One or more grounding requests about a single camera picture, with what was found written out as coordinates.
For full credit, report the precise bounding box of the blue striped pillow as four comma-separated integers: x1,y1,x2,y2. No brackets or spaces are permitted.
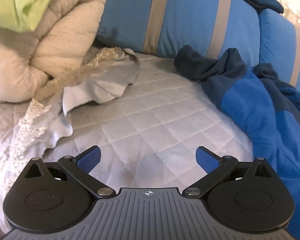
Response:
97,0,260,65
259,9,300,91

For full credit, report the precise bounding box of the silver quilted bedspread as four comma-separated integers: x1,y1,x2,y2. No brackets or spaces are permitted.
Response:
0,54,253,233

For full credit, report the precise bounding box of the blue fleece jacket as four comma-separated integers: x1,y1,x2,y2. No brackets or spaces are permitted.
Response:
174,46,300,239

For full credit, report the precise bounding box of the blue striped pillow right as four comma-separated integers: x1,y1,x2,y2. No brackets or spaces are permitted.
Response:
259,9,300,91

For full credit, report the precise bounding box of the grey lace-trimmed cloth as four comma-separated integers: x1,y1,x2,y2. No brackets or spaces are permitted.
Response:
30,48,140,148

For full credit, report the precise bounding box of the blue striped pillow left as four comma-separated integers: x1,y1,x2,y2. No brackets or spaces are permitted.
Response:
97,0,260,65

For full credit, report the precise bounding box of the beige quilted comforter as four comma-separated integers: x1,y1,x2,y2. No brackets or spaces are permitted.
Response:
0,0,106,102

